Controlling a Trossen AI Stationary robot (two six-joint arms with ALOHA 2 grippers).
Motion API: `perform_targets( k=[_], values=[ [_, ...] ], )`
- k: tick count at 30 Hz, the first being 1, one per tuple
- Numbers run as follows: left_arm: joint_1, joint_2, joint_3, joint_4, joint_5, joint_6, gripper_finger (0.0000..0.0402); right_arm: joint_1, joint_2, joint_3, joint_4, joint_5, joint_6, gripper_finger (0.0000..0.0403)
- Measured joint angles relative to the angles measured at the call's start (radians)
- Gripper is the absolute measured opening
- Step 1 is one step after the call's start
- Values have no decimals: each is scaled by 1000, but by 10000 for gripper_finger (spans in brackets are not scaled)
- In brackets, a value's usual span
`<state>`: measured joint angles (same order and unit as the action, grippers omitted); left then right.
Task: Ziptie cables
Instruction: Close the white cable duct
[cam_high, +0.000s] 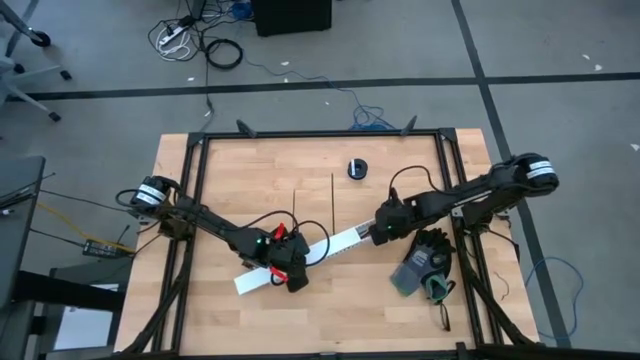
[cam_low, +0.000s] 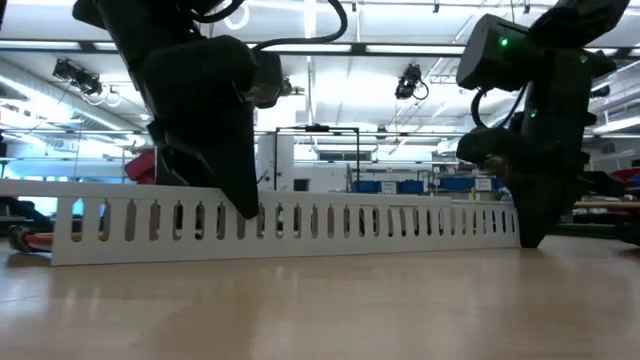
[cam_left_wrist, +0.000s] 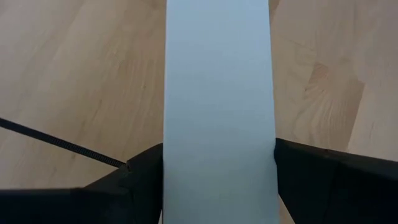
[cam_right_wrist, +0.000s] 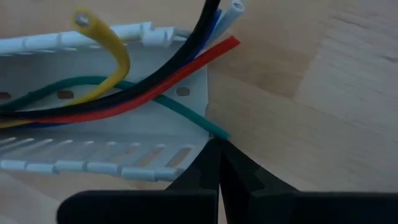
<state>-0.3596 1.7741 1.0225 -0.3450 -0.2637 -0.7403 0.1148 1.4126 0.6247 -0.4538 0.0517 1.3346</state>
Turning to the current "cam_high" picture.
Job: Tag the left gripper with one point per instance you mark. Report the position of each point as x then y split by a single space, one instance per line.
292 255

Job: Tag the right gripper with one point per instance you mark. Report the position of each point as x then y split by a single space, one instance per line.
395 220

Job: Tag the long black zip tie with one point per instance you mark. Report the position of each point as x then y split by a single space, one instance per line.
294 210
333 200

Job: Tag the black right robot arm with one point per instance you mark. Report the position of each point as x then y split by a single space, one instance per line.
480 195

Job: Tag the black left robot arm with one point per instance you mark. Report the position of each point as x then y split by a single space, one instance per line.
210 220

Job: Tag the small red clip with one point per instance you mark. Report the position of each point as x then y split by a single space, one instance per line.
279 231

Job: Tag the grey glove with green cuff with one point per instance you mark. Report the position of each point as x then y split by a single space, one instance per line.
439 291
422 260

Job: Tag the small black round object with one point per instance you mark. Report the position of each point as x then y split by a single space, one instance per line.
358 169

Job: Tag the black power supply box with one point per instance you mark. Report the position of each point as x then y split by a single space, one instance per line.
102 248

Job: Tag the black computer case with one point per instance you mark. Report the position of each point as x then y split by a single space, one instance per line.
290 17

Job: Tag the white power strip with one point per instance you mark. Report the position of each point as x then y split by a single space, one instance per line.
166 36

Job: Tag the dark grey desk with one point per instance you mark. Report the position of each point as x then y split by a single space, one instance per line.
20 225

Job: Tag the grey office chair base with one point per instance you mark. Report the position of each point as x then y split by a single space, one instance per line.
10 70

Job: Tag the silver metal frame bracket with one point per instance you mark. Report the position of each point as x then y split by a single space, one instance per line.
456 212
409 126
246 129

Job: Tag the black diagonal frame strut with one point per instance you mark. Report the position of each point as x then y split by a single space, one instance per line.
153 305
500 305

